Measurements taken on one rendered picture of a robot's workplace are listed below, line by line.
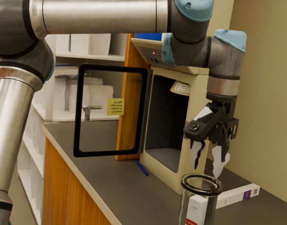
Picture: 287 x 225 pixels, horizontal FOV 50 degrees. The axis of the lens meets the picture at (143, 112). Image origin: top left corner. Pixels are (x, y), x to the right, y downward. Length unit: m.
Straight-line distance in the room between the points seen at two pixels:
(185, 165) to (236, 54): 0.58
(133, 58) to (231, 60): 0.71
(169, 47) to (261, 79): 0.81
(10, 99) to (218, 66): 0.47
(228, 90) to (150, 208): 0.55
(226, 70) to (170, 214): 0.57
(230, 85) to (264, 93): 0.72
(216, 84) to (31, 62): 0.43
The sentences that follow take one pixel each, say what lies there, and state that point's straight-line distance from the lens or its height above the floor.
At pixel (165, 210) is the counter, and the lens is 1.12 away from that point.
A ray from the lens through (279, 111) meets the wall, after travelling 1.41.
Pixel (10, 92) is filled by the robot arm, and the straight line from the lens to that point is 0.72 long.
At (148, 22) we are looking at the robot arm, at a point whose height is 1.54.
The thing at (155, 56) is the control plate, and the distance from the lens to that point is 1.21.
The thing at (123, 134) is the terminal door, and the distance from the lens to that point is 1.37.
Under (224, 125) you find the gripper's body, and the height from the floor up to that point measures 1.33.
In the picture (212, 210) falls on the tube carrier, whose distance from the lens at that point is 0.84.
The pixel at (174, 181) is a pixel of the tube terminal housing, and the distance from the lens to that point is 1.25.
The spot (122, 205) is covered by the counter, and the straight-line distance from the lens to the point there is 1.11.
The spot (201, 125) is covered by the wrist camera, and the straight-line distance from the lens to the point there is 0.72.
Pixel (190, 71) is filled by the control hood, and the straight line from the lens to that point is 1.08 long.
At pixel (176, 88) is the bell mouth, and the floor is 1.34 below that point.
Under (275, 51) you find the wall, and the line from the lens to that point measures 1.44.
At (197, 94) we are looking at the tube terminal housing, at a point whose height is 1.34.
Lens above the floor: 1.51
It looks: 13 degrees down
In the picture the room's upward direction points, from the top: 7 degrees clockwise
